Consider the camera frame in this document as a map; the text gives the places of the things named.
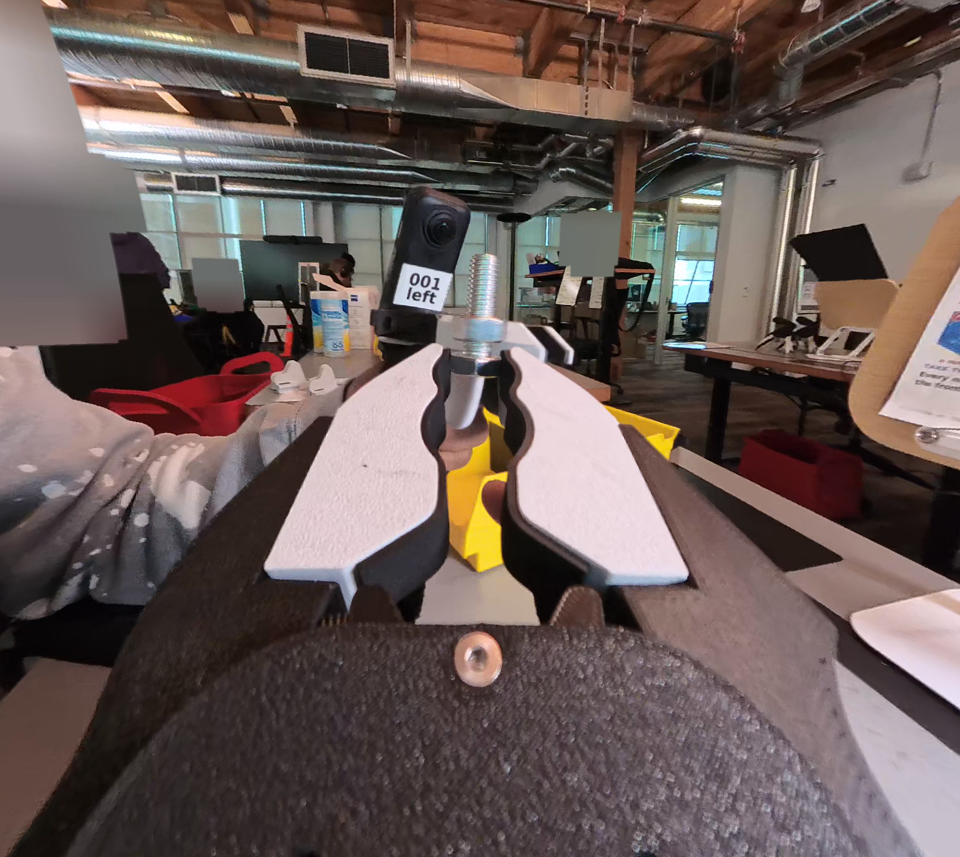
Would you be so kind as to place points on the large silver ceiling duct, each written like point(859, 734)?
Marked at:
point(187, 58)

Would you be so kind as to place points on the wooden side table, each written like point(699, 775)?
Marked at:
point(352, 368)

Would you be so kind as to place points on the orange traffic cone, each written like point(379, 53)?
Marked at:
point(288, 341)

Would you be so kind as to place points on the wooden standing desk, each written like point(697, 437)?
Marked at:
point(585, 272)

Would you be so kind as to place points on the dark chair back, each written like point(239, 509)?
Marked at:
point(150, 317)

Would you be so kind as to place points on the black desk gadget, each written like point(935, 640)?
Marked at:
point(787, 332)

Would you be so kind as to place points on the white air vent grille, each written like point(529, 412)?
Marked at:
point(346, 54)

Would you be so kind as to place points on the grey wall box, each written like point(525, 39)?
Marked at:
point(919, 170)

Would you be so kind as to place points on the person's left hand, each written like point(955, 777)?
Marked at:
point(463, 448)

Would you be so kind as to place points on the person's left forearm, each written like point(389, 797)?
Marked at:
point(112, 482)

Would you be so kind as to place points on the black floor lamp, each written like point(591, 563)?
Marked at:
point(512, 257)

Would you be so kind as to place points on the instruction sheet on stand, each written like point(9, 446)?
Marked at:
point(877, 384)

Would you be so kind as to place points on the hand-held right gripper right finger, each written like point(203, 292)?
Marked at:
point(585, 497)

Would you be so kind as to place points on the printed instruction sheet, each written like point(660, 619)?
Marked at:
point(926, 369)

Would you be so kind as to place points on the person's right hand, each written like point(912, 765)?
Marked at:
point(495, 503)

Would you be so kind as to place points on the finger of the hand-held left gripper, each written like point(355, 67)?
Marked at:
point(536, 338)
point(452, 332)

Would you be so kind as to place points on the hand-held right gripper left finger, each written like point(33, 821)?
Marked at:
point(352, 482)

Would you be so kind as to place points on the black wall screen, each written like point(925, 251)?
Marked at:
point(285, 268)

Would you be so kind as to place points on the silver hex bolt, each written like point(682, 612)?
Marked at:
point(485, 287)

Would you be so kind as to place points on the silver ventilation duct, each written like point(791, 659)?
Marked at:
point(735, 144)

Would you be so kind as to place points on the background board stand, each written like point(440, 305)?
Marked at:
point(847, 302)

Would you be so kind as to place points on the blue white wipes canister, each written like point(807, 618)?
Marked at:
point(330, 324)

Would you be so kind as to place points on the white board stand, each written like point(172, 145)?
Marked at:
point(915, 639)

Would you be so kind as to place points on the white cardboard box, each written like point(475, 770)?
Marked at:
point(364, 317)

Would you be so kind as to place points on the long silver ceiling duct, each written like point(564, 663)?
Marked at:
point(225, 137)

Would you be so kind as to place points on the yellow plastic bin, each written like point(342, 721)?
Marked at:
point(472, 512)

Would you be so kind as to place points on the white plastic bracket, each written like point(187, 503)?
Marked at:
point(324, 381)
point(289, 381)

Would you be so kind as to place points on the wooden background desk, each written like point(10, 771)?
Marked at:
point(750, 353)

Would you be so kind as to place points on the red plastic tub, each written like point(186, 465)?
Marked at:
point(187, 403)

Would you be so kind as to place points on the red floor crate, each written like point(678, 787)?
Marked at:
point(799, 474)

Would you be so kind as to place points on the black office chair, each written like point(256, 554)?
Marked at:
point(696, 321)

